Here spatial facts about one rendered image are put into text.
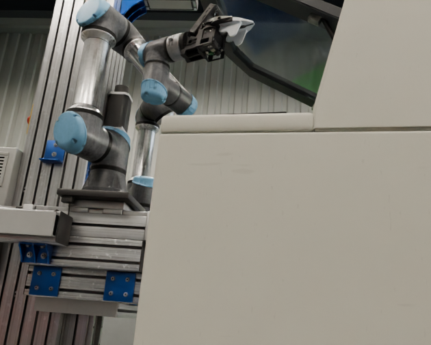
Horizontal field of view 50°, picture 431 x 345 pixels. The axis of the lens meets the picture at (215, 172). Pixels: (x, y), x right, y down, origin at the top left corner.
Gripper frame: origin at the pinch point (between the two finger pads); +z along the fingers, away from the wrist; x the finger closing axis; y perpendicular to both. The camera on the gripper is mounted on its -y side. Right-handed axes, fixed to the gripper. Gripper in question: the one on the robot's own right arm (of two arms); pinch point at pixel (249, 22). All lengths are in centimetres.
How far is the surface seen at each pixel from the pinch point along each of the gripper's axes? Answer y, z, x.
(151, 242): 72, 11, 34
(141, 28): -535, -520, -434
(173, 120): 54, 12, 36
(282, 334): 82, 28, 27
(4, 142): -278, -758, -384
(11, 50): -481, -787, -342
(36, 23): -523, -715, -333
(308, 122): 54, 30, 30
